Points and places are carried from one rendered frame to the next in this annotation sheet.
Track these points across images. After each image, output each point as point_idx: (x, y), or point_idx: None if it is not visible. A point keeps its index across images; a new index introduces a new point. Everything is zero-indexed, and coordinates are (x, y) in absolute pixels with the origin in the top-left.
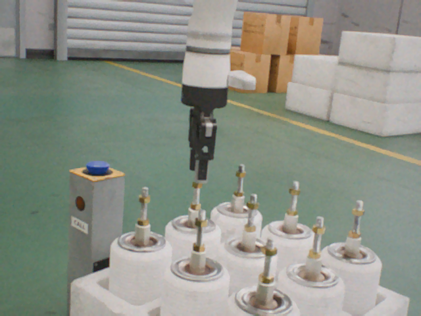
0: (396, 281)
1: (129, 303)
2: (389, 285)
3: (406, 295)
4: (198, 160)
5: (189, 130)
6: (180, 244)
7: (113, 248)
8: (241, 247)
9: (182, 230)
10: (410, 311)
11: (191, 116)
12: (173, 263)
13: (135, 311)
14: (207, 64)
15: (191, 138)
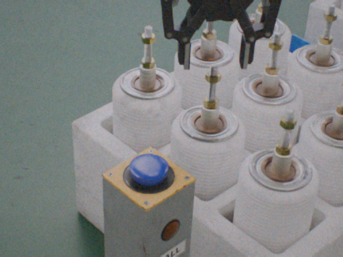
0: (36, 55)
1: (324, 221)
2: (45, 63)
3: (70, 58)
4: (248, 42)
5: (203, 19)
6: (241, 147)
7: (298, 198)
8: (272, 93)
9: (234, 132)
10: (104, 65)
11: (215, 0)
12: (337, 144)
13: (338, 215)
14: None
15: (194, 30)
